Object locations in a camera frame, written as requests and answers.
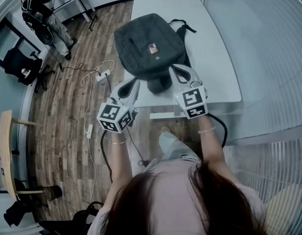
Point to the person's left forearm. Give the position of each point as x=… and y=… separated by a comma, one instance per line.
x=120, y=160

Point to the black metal stand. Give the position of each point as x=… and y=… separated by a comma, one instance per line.
x=92, y=22

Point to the person's pale pink shirt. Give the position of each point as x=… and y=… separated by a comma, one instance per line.
x=175, y=199

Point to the white table leg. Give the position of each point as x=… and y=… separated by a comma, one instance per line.
x=165, y=115

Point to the black jacket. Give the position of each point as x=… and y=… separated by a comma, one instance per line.
x=17, y=212

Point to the dark mesh bin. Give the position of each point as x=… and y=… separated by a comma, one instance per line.
x=53, y=192

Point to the person's light jeans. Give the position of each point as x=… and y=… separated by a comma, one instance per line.
x=170, y=146

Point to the person's tan shoe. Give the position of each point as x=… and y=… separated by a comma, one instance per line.
x=166, y=129

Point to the black bag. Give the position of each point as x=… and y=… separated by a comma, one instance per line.
x=67, y=225

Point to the dark grey backpack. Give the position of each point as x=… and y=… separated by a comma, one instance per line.
x=148, y=48

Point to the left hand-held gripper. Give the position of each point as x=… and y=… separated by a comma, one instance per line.
x=111, y=114

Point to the person's right forearm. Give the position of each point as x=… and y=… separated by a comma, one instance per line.
x=210, y=148

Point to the black office chair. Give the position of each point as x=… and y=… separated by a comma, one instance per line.
x=21, y=65

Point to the wooden chair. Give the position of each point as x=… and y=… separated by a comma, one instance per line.
x=5, y=155

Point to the slim white power strip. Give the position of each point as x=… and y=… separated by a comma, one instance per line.
x=89, y=130

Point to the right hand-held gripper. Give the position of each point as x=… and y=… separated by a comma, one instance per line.
x=192, y=101

